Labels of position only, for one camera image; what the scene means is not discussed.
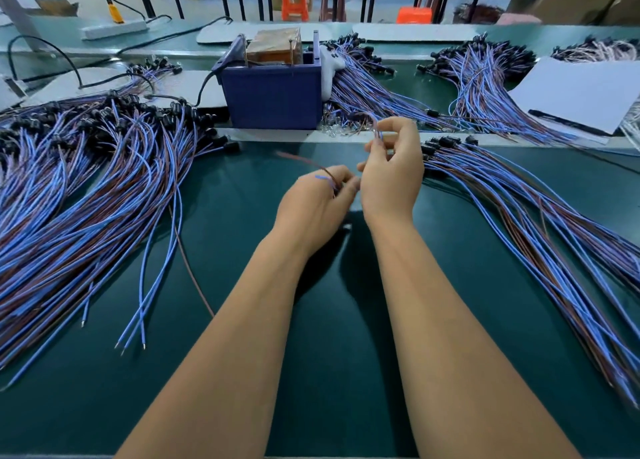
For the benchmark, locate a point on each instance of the white power strip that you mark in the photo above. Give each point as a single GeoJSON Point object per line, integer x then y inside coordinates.
{"type": "Point", "coordinates": [113, 30]}

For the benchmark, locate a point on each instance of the black pen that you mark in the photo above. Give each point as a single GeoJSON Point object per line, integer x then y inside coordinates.
{"type": "Point", "coordinates": [568, 124]}

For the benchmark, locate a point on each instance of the orange plug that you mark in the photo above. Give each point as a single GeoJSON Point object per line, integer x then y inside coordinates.
{"type": "Point", "coordinates": [115, 14]}

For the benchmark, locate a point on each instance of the person's left hand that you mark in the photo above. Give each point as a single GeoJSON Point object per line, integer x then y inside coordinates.
{"type": "Point", "coordinates": [312, 214]}

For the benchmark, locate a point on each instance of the white paper sheet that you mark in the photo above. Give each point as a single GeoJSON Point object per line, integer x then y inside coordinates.
{"type": "Point", "coordinates": [580, 94]}

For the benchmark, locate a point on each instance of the blue plastic tester box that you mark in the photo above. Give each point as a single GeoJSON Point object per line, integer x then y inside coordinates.
{"type": "Point", "coordinates": [268, 99]}

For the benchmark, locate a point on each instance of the grey metal pole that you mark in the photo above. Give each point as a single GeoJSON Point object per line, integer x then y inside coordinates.
{"type": "Point", "coordinates": [15, 4]}

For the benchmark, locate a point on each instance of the pink plastic stool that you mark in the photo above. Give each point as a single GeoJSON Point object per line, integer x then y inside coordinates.
{"type": "Point", "coordinates": [518, 19]}

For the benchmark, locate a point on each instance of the white plastic device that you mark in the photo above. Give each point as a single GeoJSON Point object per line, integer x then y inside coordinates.
{"type": "Point", "coordinates": [8, 92]}

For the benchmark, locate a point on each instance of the open cardboard box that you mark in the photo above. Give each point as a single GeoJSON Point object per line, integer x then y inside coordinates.
{"type": "Point", "coordinates": [55, 7]}

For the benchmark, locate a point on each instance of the person's right hand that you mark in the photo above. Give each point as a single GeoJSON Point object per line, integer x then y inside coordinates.
{"type": "Point", "coordinates": [392, 179]}

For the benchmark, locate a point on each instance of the orange plastic stool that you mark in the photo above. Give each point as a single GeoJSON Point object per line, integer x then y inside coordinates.
{"type": "Point", "coordinates": [295, 1]}
{"type": "Point", "coordinates": [414, 16]}

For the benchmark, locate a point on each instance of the brown cardboard block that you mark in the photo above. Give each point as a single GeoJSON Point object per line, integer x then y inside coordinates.
{"type": "Point", "coordinates": [273, 46]}

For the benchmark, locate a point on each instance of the person's right forearm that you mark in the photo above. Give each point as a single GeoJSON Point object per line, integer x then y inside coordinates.
{"type": "Point", "coordinates": [460, 354]}

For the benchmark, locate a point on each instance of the person's left forearm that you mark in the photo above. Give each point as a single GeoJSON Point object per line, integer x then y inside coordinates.
{"type": "Point", "coordinates": [210, 369]}

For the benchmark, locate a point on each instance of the white flat mat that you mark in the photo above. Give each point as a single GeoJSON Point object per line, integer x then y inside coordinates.
{"type": "Point", "coordinates": [180, 86]}
{"type": "Point", "coordinates": [270, 32]}
{"type": "Point", "coordinates": [418, 33]}

